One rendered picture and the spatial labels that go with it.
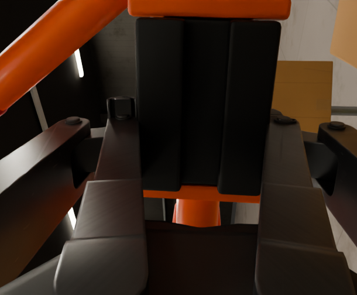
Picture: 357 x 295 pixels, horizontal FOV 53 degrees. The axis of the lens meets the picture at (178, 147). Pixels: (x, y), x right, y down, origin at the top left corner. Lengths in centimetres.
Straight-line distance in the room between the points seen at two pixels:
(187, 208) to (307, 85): 158
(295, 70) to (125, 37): 738
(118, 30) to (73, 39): 869
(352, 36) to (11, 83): 28
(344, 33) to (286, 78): 134
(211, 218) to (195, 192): 3
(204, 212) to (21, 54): 12
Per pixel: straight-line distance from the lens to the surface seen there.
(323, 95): 175
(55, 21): 18
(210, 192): 16
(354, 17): 36
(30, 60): 19
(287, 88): 171
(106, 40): 903
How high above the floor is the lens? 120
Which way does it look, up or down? 4 degrees up
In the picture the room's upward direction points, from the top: 88 degrees counter-clockwise
